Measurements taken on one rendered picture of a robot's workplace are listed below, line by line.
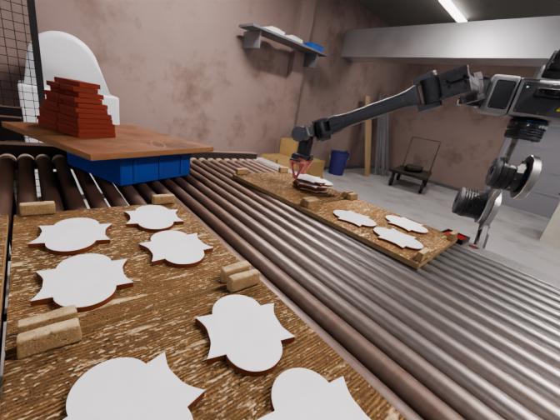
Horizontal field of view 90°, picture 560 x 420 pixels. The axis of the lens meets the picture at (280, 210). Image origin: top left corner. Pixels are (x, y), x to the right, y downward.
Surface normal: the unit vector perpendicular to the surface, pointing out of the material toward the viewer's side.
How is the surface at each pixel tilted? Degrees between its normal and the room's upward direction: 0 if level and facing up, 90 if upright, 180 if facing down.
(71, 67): 90
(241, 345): 0
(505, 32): 90
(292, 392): 0
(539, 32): 90
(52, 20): 90
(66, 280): 0
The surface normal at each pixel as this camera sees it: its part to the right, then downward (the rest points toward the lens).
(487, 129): -0.72, 0.12
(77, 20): 0.67, 0.36
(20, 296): 0.17, -0.92
